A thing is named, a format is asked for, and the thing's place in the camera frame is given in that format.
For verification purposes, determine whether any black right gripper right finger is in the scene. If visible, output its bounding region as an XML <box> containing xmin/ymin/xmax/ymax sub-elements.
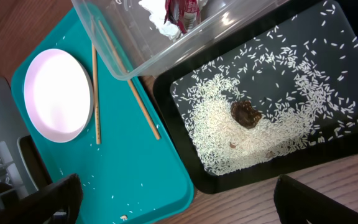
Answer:
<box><xmin>273</xmin><ymin>175</ymin><xmax>358</xmax><ymax>224</ymax></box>

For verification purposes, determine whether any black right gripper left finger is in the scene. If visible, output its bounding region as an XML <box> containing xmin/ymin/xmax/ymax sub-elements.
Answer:
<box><xmin>0</xmin><ymin>174</ymin><xmax>83</xmax><ymax>223</ymax></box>

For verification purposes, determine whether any brown food scrap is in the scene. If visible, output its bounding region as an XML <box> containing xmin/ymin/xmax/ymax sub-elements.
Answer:
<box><xmin>231</xmin><ymin>100</ymin><xmax>262</xmax><ymax>129</ymax></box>

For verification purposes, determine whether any pile of rice grains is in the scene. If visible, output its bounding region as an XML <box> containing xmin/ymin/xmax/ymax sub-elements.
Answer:
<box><xmin>170</xmin><ymin>1</ymin><xmax>358</xmax><ymax>175</ymax></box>

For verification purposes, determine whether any white and red wrapper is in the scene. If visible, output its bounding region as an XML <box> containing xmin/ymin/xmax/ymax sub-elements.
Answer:
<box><xmin>139</xmin><ymin>0</ymin><xmax>208</xmax><ymax>41</ymax></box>

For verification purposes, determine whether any grey plastic dishwasher rack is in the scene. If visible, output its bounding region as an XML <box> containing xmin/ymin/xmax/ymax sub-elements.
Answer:
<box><xmin>0</xmin><ymin>78</ymin><xmax>51</xmax><ymax>211</ymax></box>

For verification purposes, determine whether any black waste tray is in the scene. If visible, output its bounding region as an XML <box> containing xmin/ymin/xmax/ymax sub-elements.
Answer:
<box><xmin>153</xmin><ymin>1</ymin><xmax>358</xmax><ymax>194</ymax></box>

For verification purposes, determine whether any clear plastic waste bin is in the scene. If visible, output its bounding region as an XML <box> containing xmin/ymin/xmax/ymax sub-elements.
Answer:
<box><xmin>72</xmin><ymin>0</ymin><xmax>281</xmax><ymax>80</ymax></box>

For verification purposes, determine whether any teal plastic serving tray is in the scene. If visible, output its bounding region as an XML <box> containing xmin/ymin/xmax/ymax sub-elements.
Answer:
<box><xmin>11</xmin><ymin>10</ymin><xmax>194</xmax><ymax>223</ymax></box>

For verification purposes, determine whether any large white plate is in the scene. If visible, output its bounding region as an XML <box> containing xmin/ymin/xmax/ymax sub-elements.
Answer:
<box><xmin>24</xmin><ymin>49</ymin><xmax>94</xmax><ymax>143</ymax></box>

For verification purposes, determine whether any right wooden chopstick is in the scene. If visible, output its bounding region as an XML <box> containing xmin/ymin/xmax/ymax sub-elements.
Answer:
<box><xmin>98</xmin><ymin>21</ymin><xmax>161</xmax><ymax>140</ymax></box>

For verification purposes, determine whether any wooden chopstick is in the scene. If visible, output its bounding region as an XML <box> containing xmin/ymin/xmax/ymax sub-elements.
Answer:
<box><xmin>90</xmin><ymin>18</ymin><xmax>102</xmax><ymax>146</ymax></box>
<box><xmin>98</xmin><ymin>21</ymin><xmax>161</xmax><ymax>140</ymax></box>

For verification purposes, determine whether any left wooden chopstick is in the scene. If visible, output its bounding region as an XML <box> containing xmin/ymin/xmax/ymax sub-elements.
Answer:
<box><xmin>90</xmin><ymin>18</ymin><xmax>102</xmax><ymax>146</ymax></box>

